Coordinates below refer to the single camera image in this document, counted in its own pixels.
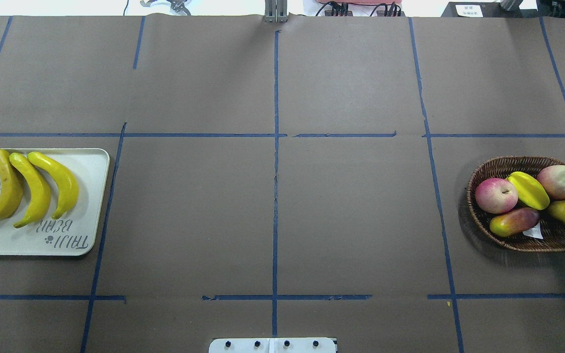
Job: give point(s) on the pink plastic bin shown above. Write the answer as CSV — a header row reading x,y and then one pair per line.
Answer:
x,y
368,2

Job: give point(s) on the white rectangular plate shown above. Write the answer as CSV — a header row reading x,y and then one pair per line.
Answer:
x,y
75,232

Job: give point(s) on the aluminium frame post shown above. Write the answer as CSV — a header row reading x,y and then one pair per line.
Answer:
x,y
276,11

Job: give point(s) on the yellow banana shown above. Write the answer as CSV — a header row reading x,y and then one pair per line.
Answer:
x,y
11,189
40,192
64,178

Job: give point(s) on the yellow starfruit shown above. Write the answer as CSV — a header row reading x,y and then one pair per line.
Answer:
x,y
529,190

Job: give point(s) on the red green mango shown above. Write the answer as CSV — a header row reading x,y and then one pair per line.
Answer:
x,y
514,222

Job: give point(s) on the brown wicker basket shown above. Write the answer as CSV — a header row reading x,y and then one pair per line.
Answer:
x,y
553,231

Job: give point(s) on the black power adapter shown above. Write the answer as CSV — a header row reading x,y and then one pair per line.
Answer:
x,y
470,9

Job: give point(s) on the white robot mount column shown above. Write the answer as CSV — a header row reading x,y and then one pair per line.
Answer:
x,y
274,345

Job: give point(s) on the red apple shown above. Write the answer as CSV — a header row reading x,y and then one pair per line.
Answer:
x,y
553,181
496,195

